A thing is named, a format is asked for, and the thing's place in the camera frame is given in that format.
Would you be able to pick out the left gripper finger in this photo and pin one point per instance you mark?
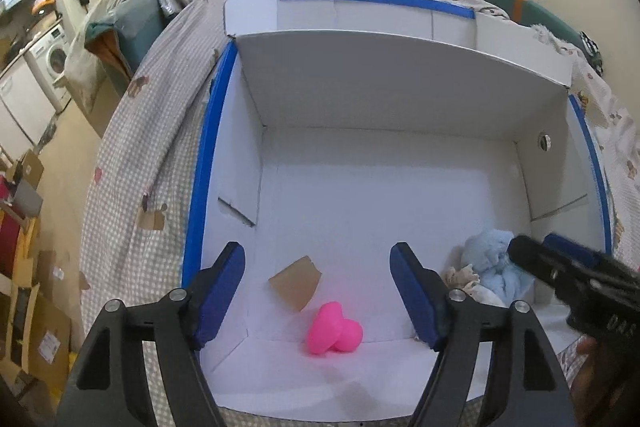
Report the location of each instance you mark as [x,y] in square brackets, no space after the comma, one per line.
[602,294]
[570,249]

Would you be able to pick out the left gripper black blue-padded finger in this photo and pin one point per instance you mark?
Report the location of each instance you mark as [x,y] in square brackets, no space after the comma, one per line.
[109,384]
[525,385]

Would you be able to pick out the light blue plush toy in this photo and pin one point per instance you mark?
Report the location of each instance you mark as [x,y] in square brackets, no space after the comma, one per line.
[487,253]

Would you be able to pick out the beige scrunchie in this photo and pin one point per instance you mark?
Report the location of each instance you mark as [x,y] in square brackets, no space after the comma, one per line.
[465,279]

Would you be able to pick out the pink rubber toy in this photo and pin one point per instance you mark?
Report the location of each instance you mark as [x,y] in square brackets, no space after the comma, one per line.
[330,330]

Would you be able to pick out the brown cardboard piece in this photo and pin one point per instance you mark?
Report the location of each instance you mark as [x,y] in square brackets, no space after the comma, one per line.
[296,284]

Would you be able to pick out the cardboard boxes on floor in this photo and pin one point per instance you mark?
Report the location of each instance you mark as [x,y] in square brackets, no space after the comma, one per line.
[35,334]

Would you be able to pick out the teal headboard cushion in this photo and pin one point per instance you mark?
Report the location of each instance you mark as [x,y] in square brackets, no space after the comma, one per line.
[530,13]

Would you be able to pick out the blue white cardboard box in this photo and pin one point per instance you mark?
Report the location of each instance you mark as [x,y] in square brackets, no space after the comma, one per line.
[339,128]

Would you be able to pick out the white kitchen cabinet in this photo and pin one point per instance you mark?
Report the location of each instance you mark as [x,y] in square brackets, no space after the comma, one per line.
[26,112]

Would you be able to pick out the white washing machine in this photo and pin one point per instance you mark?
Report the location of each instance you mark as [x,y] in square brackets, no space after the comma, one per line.
[46,58]

